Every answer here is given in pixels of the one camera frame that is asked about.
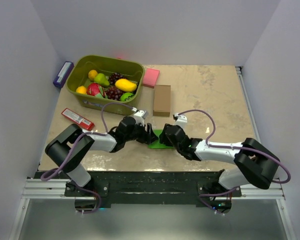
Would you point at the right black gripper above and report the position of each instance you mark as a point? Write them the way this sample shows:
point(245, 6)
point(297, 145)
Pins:
point(163, 138)

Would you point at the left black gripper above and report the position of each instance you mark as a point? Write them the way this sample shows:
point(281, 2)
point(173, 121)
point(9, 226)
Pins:
point(148, 136)

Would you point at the green paper box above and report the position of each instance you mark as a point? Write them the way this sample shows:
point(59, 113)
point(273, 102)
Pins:
point(156, 145)

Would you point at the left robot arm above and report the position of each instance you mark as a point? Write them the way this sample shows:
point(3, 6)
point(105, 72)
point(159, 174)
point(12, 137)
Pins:
point(69, 148)

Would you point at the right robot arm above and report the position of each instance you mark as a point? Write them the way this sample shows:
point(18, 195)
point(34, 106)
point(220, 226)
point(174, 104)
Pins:
point(256, 165)

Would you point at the brown cardboard box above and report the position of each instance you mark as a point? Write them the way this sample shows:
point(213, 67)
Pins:
point(162, 101)

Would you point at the pink box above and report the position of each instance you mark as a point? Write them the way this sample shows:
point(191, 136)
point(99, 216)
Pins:
point(150, 77)

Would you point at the red rectangular box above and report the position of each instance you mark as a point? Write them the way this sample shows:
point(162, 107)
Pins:
point(78, 119)

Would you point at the purple blue box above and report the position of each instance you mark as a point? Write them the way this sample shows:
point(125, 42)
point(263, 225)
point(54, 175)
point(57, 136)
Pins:
point(64, 72)

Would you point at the green round fruit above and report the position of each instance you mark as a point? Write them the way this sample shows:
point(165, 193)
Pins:
point(126, 96)

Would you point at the yellow mango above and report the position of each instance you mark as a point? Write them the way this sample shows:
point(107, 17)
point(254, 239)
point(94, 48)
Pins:
point(125, 85)

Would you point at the dark red grapes front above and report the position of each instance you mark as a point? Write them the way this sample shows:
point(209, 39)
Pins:
point(113, 93)

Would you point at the dark purple grapes back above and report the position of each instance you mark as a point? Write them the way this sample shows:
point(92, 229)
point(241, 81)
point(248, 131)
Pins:
point(114, 77)

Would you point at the olive green plastic bin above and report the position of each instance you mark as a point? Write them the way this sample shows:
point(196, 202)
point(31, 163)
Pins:
point(133, 71)

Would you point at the green pear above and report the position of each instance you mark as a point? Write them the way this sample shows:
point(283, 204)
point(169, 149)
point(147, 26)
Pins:
point(102, 80)

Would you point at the yellow lemon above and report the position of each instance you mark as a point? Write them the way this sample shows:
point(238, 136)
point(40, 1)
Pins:
point(81, 90)

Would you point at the small orange fruit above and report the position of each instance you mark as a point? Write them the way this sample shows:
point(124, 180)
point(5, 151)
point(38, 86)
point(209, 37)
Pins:
point(92, 74)

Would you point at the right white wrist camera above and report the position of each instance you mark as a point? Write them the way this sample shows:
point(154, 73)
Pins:
point(180, 120)

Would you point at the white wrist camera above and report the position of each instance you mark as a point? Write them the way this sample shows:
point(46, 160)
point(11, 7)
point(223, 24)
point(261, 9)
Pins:
point(139, 116)
point(180, 120)

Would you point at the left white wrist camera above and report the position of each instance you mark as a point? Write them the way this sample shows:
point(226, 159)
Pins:
point(139, 116)

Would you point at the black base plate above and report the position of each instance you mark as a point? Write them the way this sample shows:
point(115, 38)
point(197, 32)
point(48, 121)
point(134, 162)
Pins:
point(157, 188)

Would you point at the aluminium frame rail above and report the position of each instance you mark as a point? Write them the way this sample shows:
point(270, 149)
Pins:
point(52, 189)

